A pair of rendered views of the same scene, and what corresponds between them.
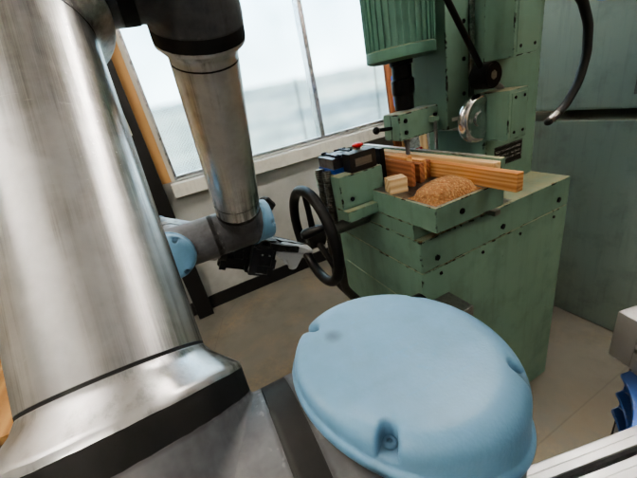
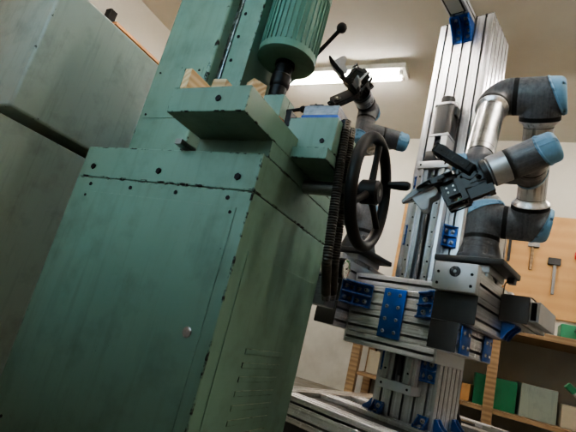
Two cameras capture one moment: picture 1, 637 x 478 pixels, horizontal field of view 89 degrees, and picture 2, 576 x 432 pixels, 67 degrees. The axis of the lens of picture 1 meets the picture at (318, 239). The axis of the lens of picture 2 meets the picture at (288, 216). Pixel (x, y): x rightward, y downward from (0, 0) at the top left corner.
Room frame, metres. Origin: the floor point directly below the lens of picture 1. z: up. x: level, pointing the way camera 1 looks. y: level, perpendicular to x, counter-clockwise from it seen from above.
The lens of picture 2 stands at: (1.58, 0.66, 0.46)
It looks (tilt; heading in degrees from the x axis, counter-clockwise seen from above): 14 degrees up; 230
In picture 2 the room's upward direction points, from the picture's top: 14 degrees clockwise
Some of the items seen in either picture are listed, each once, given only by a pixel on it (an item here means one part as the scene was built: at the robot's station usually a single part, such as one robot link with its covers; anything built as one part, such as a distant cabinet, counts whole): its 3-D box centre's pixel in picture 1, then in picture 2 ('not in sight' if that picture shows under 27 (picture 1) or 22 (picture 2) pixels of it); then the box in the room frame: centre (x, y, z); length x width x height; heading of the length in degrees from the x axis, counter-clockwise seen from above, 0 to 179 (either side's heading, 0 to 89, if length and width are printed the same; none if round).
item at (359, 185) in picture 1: (349, 183); (320, 146); (0.89, -0.12, 0.91); 0.15 x 0.14 x 0.09; 21
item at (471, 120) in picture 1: (476, 119); not in sight; (0.87, -0.47, 1.02); 0.12 x 0.03 x 0.12; 111
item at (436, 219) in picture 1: (375, 190); (286, 160); (0.92, -0.20, 0.87); 0.61 x 0.30 x 0.06; 21
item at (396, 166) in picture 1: (387, 169); not in sight; (0.89, -0.23, 0.93); 0.22 x 0.01 x 0.06; 21
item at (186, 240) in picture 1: (181, 247); (522, 170); (0.52, 0.23, 0.97); 0.11 x 0.11 x 0.08; 20
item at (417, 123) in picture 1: (411, 125); (266, 114); (0.94, -0.33, 1.03); 0.14 x 0.07 x 0.09; 111
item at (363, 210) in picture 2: not in sight; (363, 215); (0.19, -0.53, 0.98); 0.13 x 0.12 x 0.14; 145
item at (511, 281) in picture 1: (445, 302); (169, 337); (0.98, -0.42, 0.35); 0.58 x 0.45 x 0.71; 111
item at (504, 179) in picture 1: (427, 167); not in sight; (0.87, -0.33, 0.92); 0.54 x 0.02 x 0.04; 21
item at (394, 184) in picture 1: (395, 184); not in sight; (0.79, -0.22, 0.92); 0.05 x 0.04 x 0.04; 93
